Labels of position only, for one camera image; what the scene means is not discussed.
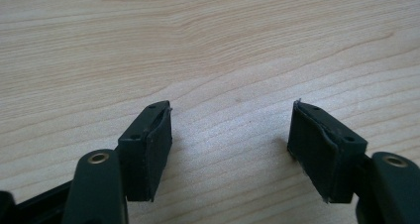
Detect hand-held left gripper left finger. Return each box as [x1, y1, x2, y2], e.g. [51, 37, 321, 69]
[60, 100, 173, 224]

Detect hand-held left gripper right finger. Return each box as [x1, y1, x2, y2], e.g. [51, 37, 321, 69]
[286, 99, 420, 224]

